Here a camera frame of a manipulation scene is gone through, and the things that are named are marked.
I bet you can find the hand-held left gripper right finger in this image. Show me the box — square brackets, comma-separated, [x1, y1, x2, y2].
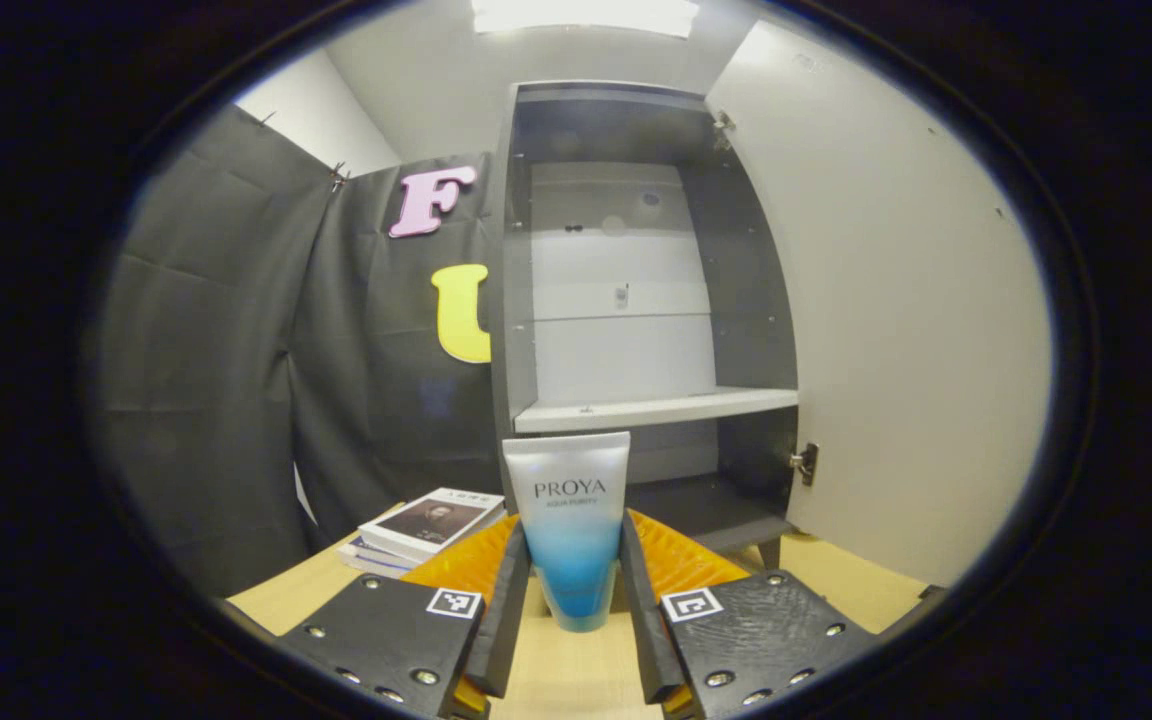
[619, 508, 882, 719]

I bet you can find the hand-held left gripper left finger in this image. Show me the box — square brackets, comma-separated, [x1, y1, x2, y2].
[276, 513, 534, 719]

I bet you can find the white and blue bottle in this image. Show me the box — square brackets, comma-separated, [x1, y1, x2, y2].
[502, 431, 632, 633]

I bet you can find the grey cabinet door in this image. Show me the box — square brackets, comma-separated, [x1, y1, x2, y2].
[704, 20, 1054, 589]

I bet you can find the white cabinet shelf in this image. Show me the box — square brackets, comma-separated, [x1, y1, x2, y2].
[513, 387, 799, 434]

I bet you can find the grey cabinet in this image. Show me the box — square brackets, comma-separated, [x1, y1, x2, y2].
[489, 82, 807, 571]

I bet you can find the white book with portrait cover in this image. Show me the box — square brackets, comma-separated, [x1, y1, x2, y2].
[358, 487, 506, 563]

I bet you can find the white book with dark spine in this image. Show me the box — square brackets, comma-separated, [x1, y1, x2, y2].
[338, 535, 422, 579]

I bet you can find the black backdrop cloth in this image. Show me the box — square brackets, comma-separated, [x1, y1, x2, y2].
[96, 100, 502, 601]

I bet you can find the large ceiling light panel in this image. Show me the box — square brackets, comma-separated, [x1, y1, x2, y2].
[471, 0, 702, 39]

